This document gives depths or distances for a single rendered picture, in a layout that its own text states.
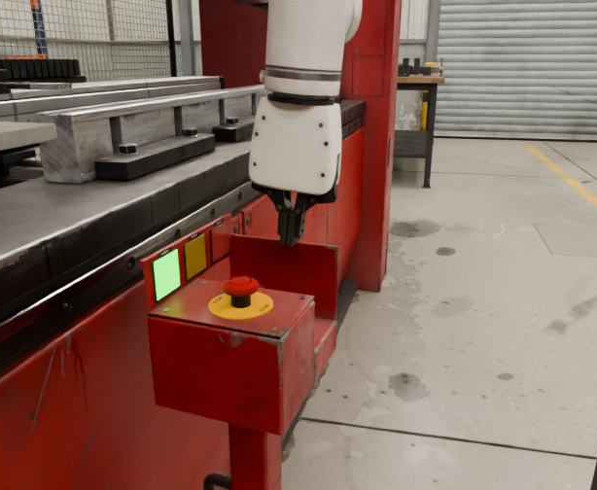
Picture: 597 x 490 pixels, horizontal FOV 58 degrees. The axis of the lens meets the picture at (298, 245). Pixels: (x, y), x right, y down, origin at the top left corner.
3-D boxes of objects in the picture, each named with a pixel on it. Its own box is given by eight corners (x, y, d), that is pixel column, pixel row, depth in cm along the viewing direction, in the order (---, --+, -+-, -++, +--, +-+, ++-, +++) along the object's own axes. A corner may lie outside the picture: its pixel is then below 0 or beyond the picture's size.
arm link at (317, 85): (248, 65, 57) (247, 94, 58) (328, 73, 55) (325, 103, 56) (278, 64, 65) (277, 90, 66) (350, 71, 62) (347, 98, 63)
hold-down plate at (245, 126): (235, 142, 113) (235, 127, 112) (211, 141, 114) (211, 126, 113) (279, 125, 140) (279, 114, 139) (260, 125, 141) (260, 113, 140)
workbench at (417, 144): (435, 190, 457) (451, -6, 408) (346, 185, 472) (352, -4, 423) (432, 155, 623) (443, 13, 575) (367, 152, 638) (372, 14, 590)
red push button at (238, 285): (250, 320, 58) (248, 289, 57) (216, 314, 59) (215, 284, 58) (264, 304, 62) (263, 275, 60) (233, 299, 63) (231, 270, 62)
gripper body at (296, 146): (245, 85, 59) (241, 186, 62) (335, 95, 56) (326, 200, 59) (272, 82, 65) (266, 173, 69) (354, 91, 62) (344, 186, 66)
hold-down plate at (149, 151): (127, 182, 76) (125, 160, 75) (94, 179, 78) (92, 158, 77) (216, 149, 103) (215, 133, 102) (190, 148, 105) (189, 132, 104)
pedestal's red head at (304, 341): (282, 438, 57) (280, 281, 51) (154, 406, 62) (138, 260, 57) (336, 348, 75) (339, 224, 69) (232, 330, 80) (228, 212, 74)
